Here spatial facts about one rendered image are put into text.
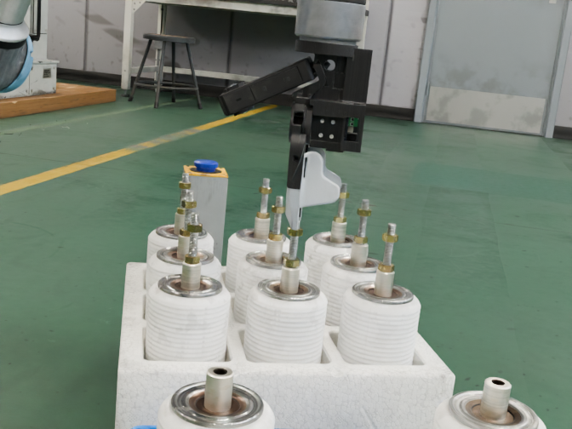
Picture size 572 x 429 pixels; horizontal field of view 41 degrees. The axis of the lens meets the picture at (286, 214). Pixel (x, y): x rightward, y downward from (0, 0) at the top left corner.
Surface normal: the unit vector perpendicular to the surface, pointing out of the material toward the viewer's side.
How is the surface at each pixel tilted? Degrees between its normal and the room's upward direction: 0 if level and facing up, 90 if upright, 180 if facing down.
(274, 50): 90
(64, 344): 0
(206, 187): 90
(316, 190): 85
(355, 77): 90
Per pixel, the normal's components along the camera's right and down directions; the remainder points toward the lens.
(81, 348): 0.10, -0.97
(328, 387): 0.17, 0.25
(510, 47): -0.21, 0.21
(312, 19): -0.56, 0.14
